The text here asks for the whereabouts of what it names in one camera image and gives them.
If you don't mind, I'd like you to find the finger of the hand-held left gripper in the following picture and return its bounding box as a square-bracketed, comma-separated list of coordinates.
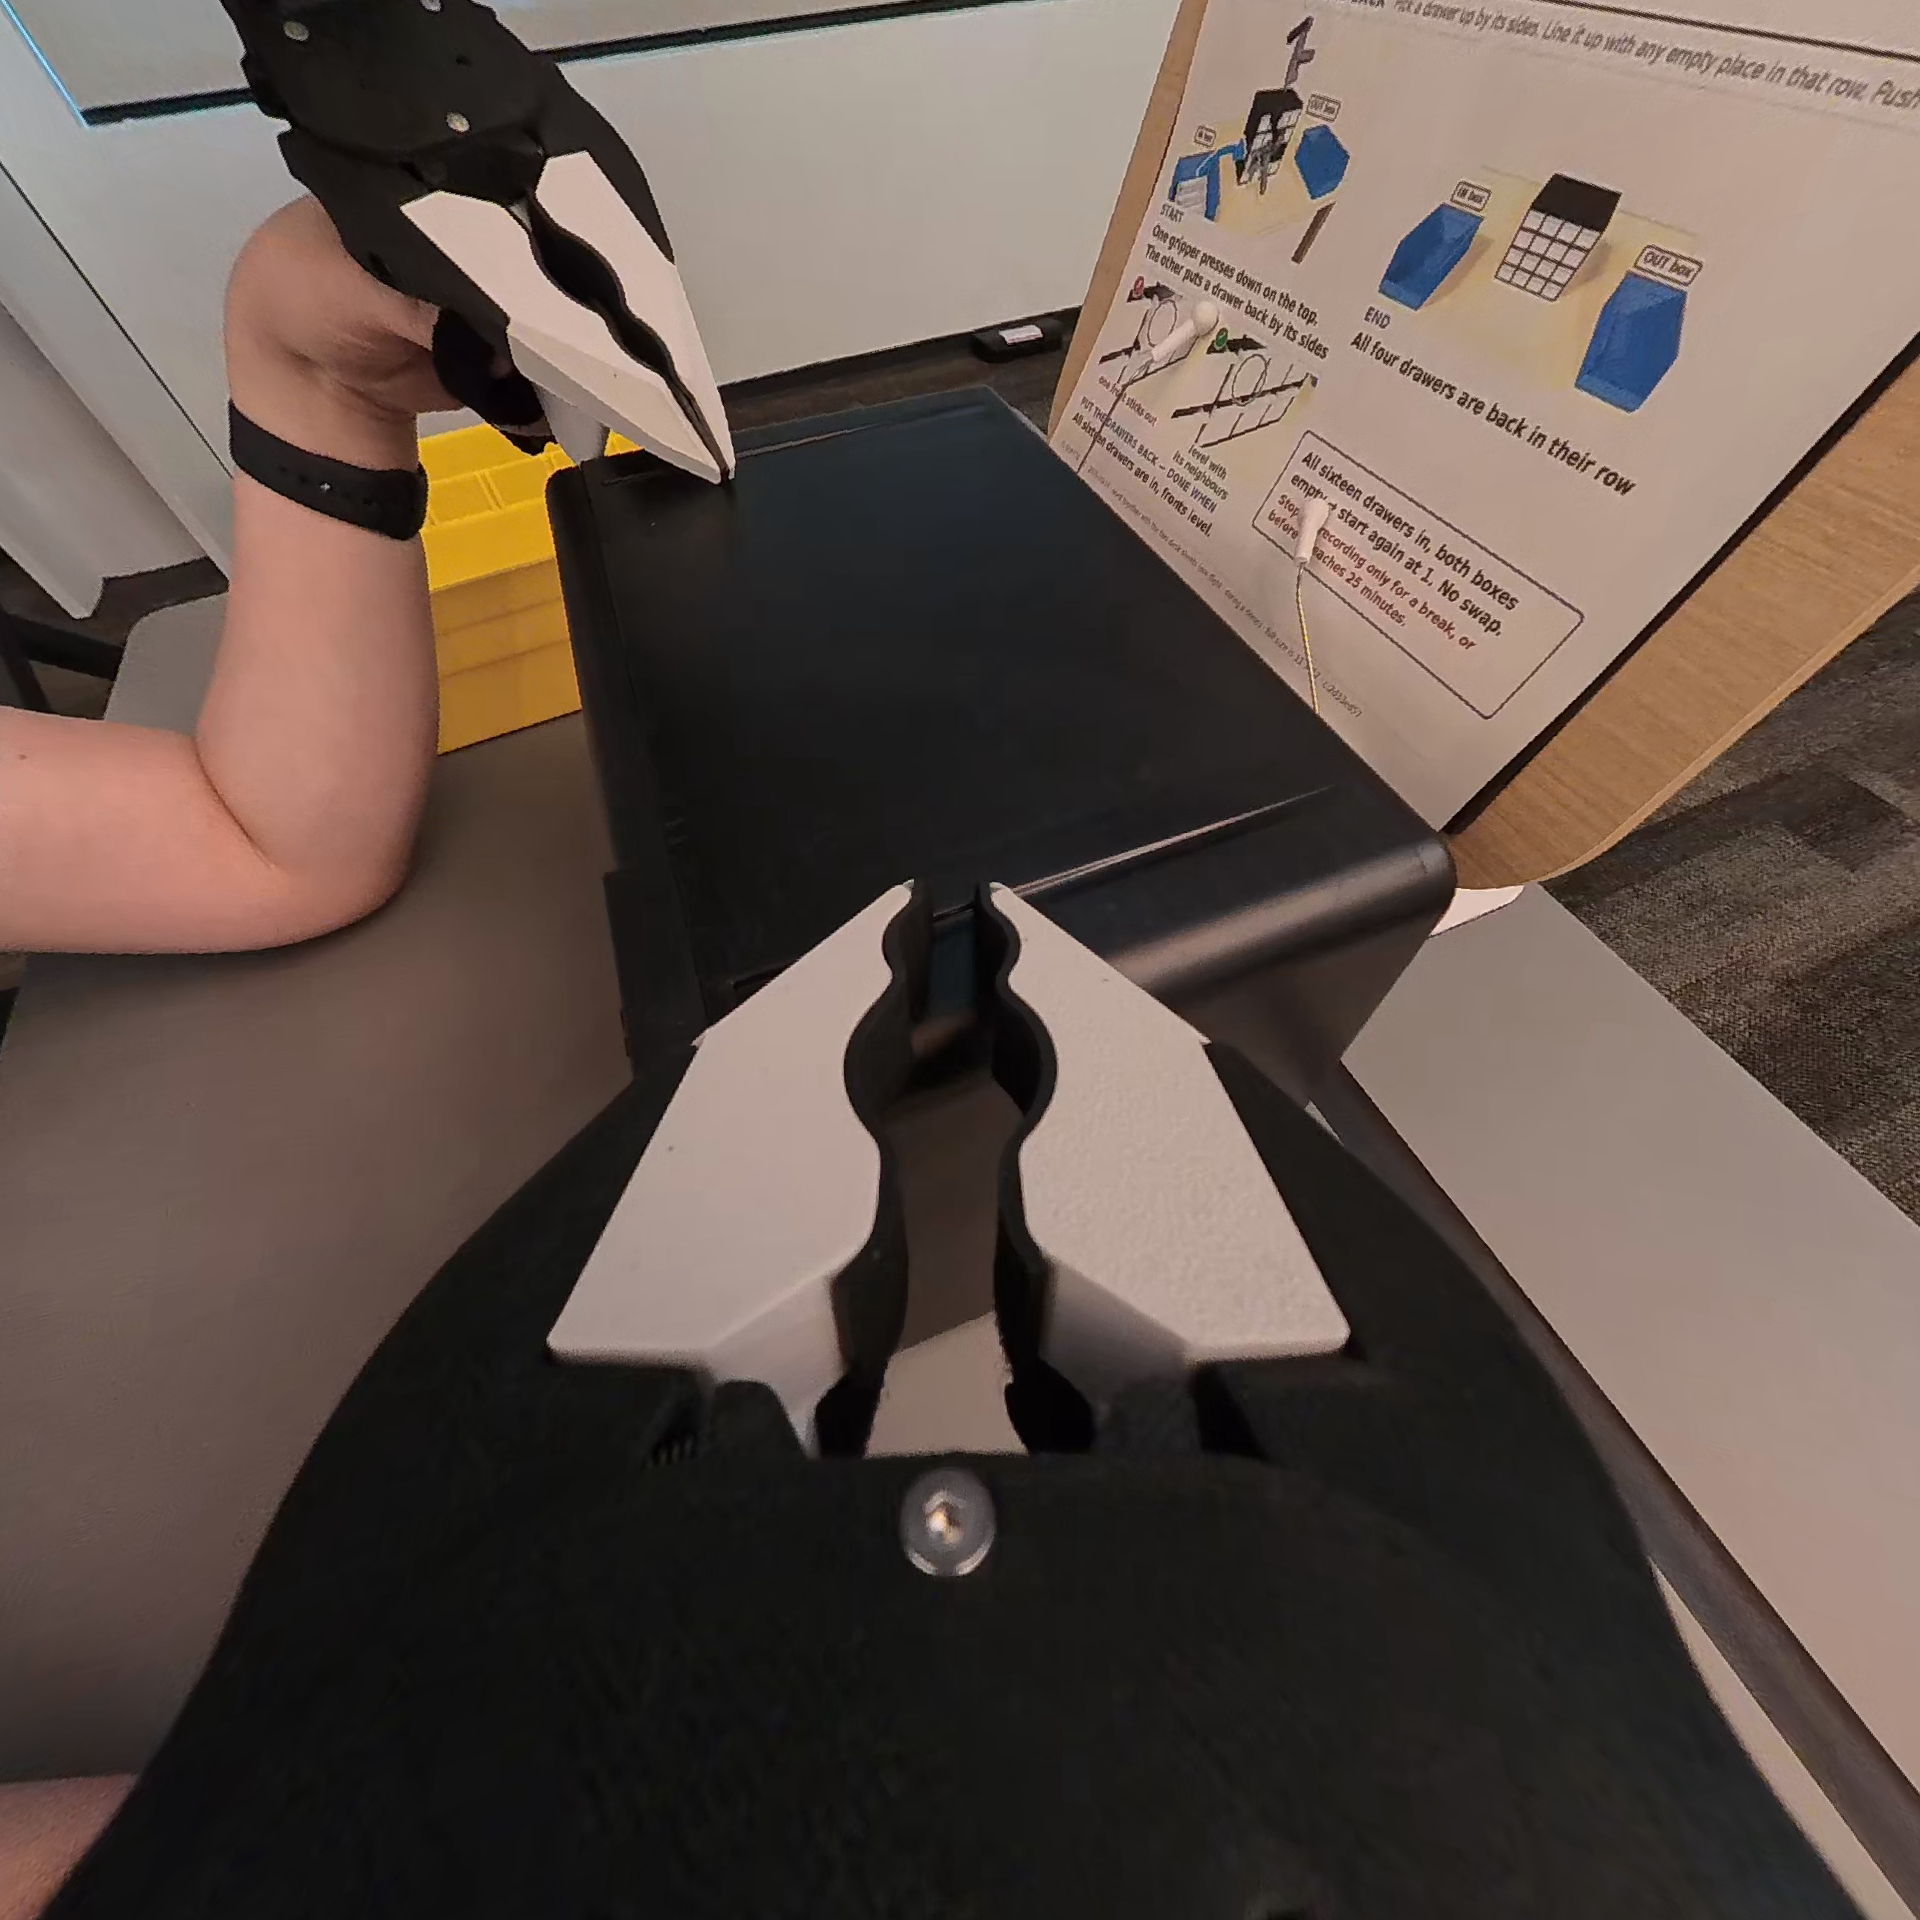
[516, 137, 740, 484]
[399, 181, 724, 484]

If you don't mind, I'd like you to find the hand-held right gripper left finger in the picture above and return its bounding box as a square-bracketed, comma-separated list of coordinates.
[544, 881, 920, 1446]

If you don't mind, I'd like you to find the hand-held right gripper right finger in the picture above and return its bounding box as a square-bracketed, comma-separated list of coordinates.
[973, 881, 1352, 1446]

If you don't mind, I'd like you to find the black drawer cabinet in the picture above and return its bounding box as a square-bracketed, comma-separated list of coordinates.
[542, 381, 1459, 1144]

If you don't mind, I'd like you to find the person's left forearm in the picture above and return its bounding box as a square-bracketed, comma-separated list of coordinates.
[0, 449, 440, 957]

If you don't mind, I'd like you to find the person's left hand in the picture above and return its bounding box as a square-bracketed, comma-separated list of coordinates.
[222, 194, 510, 479]

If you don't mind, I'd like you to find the black wristband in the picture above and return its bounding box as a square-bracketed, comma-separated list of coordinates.
[229, 399, 430, 541]

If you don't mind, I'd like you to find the yellow plastic bin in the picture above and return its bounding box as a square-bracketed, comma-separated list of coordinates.
[416, 421, 603, 759]

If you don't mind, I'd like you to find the instruction sheet on board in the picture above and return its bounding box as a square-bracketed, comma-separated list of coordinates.
[1046, 0, 1920, 890]

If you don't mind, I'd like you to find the printed instruction sheet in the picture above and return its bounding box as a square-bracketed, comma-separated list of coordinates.
[1047, 0, 1920, 831]

